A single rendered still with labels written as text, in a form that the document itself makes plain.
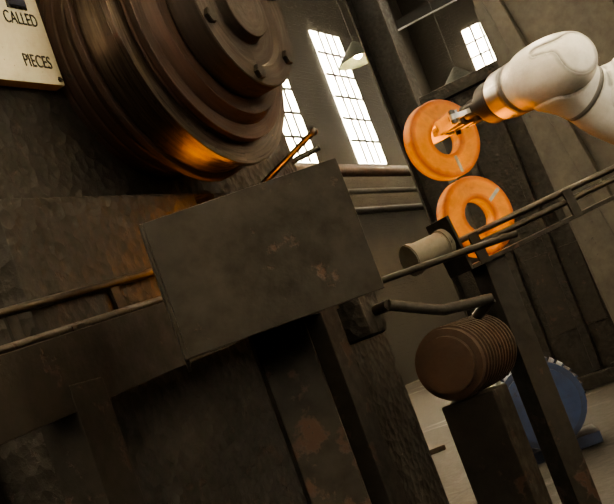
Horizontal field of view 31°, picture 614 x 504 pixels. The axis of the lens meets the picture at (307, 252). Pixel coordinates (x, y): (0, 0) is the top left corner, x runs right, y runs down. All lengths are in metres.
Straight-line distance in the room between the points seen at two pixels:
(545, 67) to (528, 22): 2.68
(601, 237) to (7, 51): 3.10
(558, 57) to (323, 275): 0.82
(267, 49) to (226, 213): 0.77
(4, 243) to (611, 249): 3.24
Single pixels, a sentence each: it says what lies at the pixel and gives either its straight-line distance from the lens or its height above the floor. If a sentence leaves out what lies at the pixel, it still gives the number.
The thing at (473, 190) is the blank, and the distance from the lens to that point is 2.09.
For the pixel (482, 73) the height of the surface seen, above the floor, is 1.72.
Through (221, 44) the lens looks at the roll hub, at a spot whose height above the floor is 1.03.
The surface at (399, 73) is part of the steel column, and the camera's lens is 10.88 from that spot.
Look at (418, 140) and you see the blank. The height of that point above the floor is 0.87.
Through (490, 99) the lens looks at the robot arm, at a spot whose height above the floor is 0.86.
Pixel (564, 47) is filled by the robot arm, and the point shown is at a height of 0.87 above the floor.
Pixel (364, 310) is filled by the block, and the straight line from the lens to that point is 1.90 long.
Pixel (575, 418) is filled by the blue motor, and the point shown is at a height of 0.12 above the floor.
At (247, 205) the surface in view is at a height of 0.70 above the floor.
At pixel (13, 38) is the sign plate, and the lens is 1.66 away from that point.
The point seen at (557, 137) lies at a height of 1.08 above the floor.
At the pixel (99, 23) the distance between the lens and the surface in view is 1.65.
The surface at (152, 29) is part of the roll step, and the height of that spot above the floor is 1.08.
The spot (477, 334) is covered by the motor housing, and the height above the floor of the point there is 0.50.
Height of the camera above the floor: 0.52
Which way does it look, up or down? 6 degrees up
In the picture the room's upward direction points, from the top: 20 degrees counter-clockwise
